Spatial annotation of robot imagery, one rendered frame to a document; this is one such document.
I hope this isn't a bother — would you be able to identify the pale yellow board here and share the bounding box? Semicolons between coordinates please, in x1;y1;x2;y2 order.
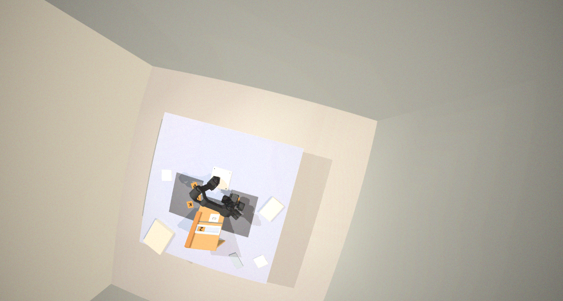
184;206;225;251

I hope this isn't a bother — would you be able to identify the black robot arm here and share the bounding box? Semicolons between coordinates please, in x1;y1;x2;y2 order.
189;176;242;220

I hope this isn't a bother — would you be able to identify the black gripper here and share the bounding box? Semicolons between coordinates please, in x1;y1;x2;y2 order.
221;195;245;211

